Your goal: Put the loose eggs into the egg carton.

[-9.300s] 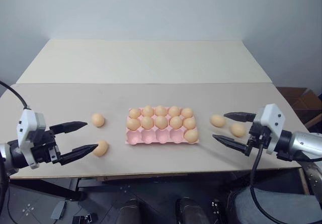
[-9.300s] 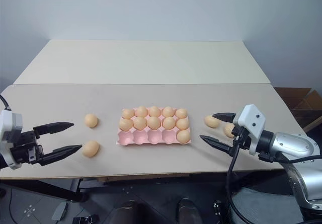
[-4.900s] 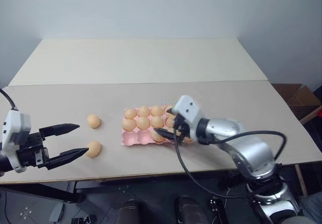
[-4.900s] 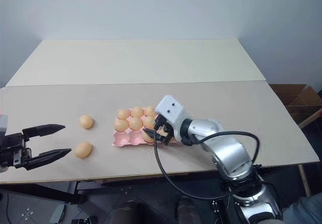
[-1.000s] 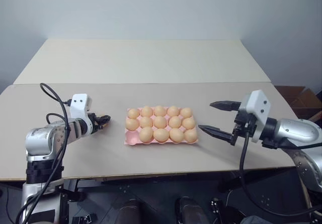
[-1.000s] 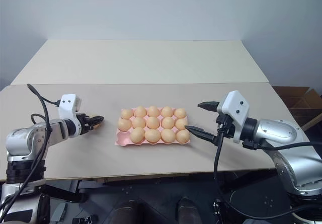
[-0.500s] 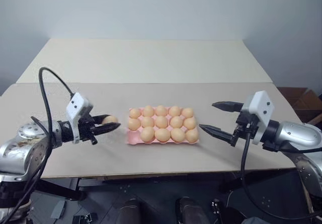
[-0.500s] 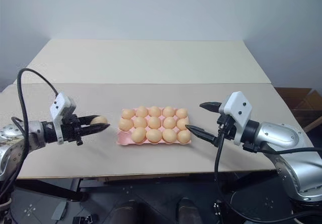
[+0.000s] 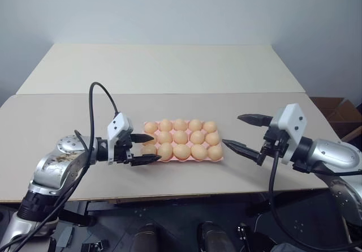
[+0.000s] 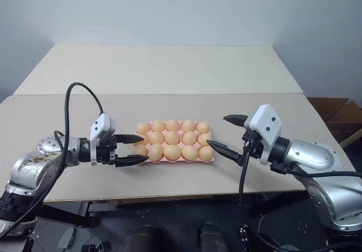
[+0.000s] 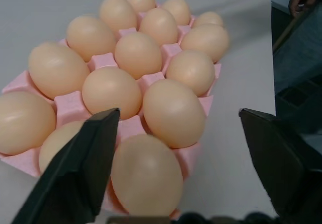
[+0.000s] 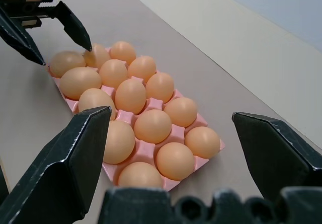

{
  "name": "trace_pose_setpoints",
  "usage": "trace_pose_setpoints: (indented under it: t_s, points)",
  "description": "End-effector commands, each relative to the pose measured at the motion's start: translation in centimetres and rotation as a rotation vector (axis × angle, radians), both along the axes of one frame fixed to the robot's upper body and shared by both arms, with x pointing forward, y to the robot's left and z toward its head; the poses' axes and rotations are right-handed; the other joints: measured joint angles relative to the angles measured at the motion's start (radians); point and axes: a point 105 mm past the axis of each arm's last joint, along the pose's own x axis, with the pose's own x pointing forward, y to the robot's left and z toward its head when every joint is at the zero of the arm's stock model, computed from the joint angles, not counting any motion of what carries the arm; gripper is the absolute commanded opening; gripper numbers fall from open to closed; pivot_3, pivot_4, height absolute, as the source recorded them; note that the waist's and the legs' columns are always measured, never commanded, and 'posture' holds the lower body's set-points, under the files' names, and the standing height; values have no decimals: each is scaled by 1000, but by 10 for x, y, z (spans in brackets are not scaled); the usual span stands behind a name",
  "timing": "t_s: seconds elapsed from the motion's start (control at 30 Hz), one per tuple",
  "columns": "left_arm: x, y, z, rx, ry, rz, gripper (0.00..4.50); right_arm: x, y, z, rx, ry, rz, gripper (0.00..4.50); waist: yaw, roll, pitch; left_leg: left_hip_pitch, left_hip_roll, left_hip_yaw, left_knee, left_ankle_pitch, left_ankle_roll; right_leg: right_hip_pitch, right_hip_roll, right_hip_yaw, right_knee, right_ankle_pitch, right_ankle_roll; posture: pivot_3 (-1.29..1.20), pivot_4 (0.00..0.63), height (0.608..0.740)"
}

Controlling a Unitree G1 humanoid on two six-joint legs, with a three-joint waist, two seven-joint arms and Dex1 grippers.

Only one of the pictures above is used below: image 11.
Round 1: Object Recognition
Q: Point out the bystander's blue jeans leg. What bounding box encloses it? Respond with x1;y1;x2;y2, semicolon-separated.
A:
272;4;322;95

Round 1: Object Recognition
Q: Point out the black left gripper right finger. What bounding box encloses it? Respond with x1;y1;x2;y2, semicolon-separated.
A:
238;107;322;224

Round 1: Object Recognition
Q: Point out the thin wooden stick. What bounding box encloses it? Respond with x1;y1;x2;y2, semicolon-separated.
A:
272;14;304;53

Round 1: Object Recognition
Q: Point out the pink foam egg tray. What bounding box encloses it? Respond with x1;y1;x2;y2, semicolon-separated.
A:
0;2;223;221

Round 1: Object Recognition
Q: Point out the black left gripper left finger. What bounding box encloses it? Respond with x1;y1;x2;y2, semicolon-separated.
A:
11;107;121;224

